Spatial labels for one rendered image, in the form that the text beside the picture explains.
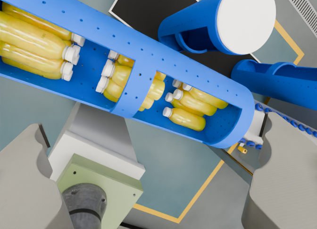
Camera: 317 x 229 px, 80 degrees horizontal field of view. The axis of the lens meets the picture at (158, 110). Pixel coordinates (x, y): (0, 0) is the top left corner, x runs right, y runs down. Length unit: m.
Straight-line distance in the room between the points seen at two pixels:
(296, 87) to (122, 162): 1.19
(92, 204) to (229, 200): 2.52
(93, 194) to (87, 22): 0.49
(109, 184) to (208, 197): 2.19
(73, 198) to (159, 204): 1.93
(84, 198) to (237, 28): 0.83
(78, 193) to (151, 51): 0.47
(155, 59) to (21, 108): 1.53
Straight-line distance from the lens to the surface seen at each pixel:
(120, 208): 0.77
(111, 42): 0.54
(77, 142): 0.68
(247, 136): 1.23
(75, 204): 0.64
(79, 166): 0.65
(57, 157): 0.72
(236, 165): 1.51
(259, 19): 0.97
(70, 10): 0.58
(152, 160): 2.14
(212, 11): 0.89
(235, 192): 2.99
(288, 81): 1.55
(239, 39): 0.91
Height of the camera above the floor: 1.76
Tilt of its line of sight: 67 degrees down
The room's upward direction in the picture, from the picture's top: 137 degrees clockwise
